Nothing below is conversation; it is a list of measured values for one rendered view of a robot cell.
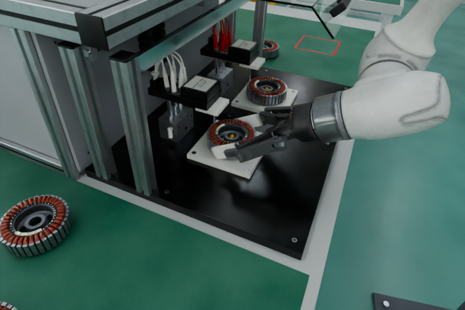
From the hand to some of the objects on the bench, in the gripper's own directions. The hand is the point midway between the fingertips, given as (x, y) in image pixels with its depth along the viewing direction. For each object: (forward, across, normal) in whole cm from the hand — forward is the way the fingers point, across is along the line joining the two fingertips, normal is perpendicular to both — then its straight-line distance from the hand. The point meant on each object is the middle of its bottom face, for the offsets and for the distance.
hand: (232, 136), depth 74 cm
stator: (+1, 0, -2) cm, 2 cm away
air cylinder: (+14, 0, +4) cm, 15 cm away
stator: (+1, +24, -2) cm, 24 cm away
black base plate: (+4, +12, -4) cm, 14 cm away
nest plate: (+2, 0, -3) cm, 3 cm away
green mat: (+23, +77, +6) cm, 80 cm away
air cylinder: (+14, +24, +4) cm, 28 cm away
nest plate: (+2, +24, -3) cm, 24 cm away
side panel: (+38, -20, +15) cm, 45 cm away
